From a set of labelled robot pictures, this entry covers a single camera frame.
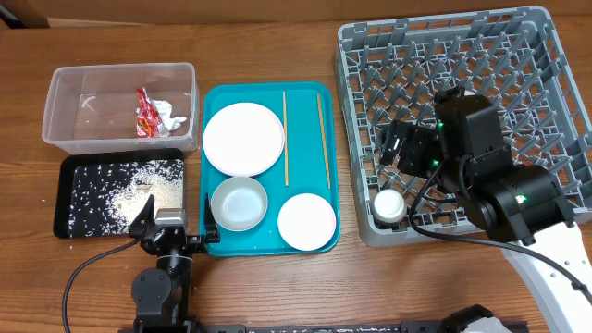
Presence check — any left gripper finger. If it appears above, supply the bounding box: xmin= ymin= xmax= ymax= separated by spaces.
xmin=129 ymin=194 xmax=154 ymax=231
xmin=203 ymin=193 xmax=220 ymax=243

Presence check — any small grey bowl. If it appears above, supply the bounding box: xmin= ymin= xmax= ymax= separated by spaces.
xmin=210 ymin=177 xmax=268 ymax=231

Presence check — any white cup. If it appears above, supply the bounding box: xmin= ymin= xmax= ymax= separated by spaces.
xmin=371 ymin=189 xmax=407 ymax=224

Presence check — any red snack wrapper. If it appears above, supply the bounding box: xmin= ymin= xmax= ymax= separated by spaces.
xmin=136 ymin=88 xmax=165 ymax=138

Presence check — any white pink bowl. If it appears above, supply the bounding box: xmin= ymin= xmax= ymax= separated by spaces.
xmin=277 ymin=193 xmax=337 ymax=252

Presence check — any wooden chopstick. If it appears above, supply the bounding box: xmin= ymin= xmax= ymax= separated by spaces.
xmin=282 ymin=91 xmax=290 ymax=187
xmin=316 ymin=93 xmax=331 ymax=189

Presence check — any white wrapper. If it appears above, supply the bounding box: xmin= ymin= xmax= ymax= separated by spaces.
xmin=153 ymin=100 xmax=187 ymax=137

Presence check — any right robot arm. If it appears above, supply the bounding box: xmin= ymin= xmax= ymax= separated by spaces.
xmin=378 ymin=87 xmax=591 ymax=332

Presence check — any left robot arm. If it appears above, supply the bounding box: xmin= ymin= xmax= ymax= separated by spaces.
xmin=129 ymin=195 xmax=220 ymax=332

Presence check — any scattered rice pile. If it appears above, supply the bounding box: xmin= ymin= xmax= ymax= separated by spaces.
xmin=66 ymin=159 xmax=185 ymax=238

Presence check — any black rectangular tray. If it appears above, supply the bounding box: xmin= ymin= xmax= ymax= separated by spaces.
xmin=54 ymin=148 xmax=185 ymax=239

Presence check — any teal serving tray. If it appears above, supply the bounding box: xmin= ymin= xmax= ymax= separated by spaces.
xmin=200 ymin=81 xmax=340 ymax=257

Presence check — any grey plastic dish rack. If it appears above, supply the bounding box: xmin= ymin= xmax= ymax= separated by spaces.
xmin=335 ymin=6 xmax=591 ymax=247

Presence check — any large white plate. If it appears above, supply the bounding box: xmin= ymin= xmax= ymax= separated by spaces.
xmin=203 ymin=102 xmax=285 ymax=177

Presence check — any clear plastic bin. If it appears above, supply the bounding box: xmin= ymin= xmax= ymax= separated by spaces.
xmin=42 ymin=62 xmax=200 ymax=154

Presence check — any right black cable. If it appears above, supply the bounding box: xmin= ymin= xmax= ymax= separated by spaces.
xmin=407 ymin=154 xmax=592 ymax=306

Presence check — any black cable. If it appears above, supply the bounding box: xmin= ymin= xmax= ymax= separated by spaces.
xmin=407 ymin=154 xmax=592 ymax=306
xmin=61 ymin=236 xmax=144 ymax=333

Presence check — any left black cable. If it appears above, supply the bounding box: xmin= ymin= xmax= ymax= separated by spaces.
xmin=61 ymin=236 xmax=144 ymax=333

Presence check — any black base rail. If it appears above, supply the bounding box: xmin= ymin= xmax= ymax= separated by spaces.
xmin=117 ymin=319 xmax=528 ymax=333

